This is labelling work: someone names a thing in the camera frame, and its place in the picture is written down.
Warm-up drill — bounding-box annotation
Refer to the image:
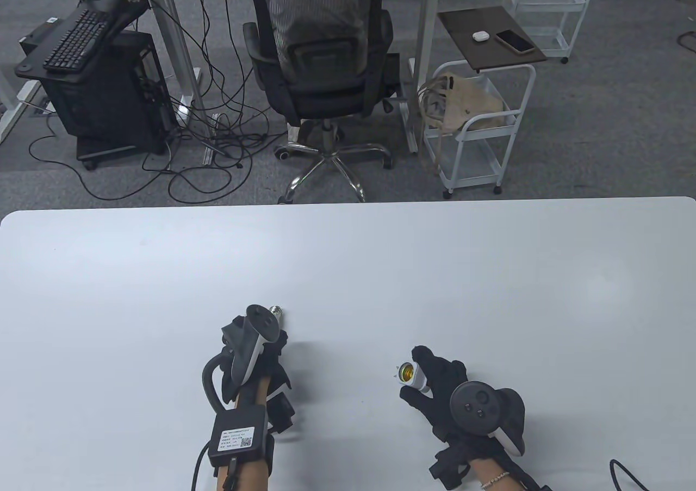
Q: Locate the person's left hand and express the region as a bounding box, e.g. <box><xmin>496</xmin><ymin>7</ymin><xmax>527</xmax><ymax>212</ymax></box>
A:
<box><xmin>220</xmin><ymin>315</ymin><xmax>293</xmax><ymax>405</ymax></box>

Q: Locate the person's right hand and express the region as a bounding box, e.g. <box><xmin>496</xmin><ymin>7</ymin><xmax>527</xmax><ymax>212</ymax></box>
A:
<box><xmin>400</xmin><ymin>346</ymin><xmax>527</xmax><ymax>489</ymax></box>

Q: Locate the white plug-in socket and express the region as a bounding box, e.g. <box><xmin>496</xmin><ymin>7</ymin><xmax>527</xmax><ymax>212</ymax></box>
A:
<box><xmin>394</xmin><ymin>362</ymin><xmax>431</xmax><ymax>391</ymax></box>

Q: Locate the person's right forearm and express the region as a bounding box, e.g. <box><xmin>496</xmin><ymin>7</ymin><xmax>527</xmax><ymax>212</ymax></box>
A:
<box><xmin>467</xmin><ymin>456</ymin><xmax>523</xmax><ymax>491</ymax></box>

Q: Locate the person's left forearm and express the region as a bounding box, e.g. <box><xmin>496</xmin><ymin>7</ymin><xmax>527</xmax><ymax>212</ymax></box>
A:
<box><xmin>216</xmin><ymin>374</ymin><xmax>274</xmax><ymax>491</ymax></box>

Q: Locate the grey black left hand controller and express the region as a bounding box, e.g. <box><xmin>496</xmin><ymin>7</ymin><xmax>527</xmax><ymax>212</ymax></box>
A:
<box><xmin>231</xmin><ymin>304</ymin><xmax>281</xmax><ymax>388</ymax></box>

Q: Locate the grey black hand controller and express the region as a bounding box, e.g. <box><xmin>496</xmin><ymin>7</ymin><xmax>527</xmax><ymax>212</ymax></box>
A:
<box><xmin>449</xmin><ymin>381</ymin><xmax>527</xmax><ymax>456</ymax></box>
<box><xmin>231</xmin><ymin>304</ymin><xmax>281</xmax><ymax>388</ymax></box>

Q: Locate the grey black right hand controller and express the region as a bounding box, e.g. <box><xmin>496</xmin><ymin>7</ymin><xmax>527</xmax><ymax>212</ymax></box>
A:
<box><xmin>449</xmin><ymin>381</ymin><xmax>527</xmax><ymax>456</ymax></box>

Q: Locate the beige cloth bag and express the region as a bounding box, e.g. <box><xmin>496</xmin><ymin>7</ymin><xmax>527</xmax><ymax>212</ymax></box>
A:
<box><xmin>418</xmin><ymin>74</ymin><xmax>516</xmax><ymax>135</ymax></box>

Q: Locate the black mesh office chair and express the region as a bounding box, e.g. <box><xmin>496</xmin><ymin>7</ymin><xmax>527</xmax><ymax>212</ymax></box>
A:
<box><xmin>242</xmin><ymin>0</ymin><xmax>403</xmax><ymax>204</ymax></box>

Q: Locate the black computer tower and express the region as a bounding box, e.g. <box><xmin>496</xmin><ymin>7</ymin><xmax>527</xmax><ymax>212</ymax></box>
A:
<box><xmin>41</xmin><ymin>30</ymin><xmax>177</xmax><ymax>157</ymax></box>

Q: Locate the dark brown wooden board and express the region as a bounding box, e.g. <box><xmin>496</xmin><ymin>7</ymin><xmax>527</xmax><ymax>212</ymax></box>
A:
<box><xmin>438</xmin><ymin>6</ymin><xmax>548</xmax><ymax>73</ymax></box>

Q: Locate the white standing desk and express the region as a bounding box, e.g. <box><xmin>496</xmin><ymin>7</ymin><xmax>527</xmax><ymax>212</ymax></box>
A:
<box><xmin>82</xmin><ymin>0</ymin><xmax>240</xmax><ymax>127</ymax></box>
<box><xmin>383</xmin><ymin>0</ymin><xmax>455</xmax><ymax>154</ymax></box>

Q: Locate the black smartphone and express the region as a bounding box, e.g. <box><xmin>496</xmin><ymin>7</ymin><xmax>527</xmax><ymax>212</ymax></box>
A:
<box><xmin>495</xmin><ymin>29</ymin><xmax>535</xmax><ymax>55</ymax></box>

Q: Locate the white desk foot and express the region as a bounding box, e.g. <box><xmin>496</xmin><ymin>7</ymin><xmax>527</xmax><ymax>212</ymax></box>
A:
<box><xmin>0</xmin><ymin>70</ymin><xmax>39</xmax><ymax>144</ymax></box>

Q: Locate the black keyboard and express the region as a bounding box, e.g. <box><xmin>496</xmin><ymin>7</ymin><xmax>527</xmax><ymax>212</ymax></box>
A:
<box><xmin>43</xmin><ymin>10</ymin><xmax>121</xmax><ymax>74</ymax></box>

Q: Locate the black glove cable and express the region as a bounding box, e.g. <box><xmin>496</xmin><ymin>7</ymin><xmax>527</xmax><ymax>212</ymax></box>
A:
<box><xmin>190</xmin><ymin>348</ymin><xmax>235</xmax><ymax>491</ymax></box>
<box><xmin>510</xmin><ymin>457</ymin><xmax>551</xmax><ymax>491</ymax></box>

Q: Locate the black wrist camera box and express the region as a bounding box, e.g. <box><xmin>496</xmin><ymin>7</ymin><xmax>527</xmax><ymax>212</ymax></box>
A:
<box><xmin>208</xmin><ymin>406</ymin><xmax>276</xmax><ymax>469</ymax></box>

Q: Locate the tangle of black floor cables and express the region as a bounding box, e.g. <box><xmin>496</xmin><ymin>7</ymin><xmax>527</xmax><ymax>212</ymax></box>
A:
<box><xmin>27</xmin><ymin>0</ymin><xmax>272</xmax><ymax>203</ymax></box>

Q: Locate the black table cable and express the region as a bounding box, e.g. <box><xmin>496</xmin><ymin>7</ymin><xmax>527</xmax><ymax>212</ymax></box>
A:
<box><xmin>609</xmin><ymin>459</ymin><xmax>653</xmax><ymax>491</ymax></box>

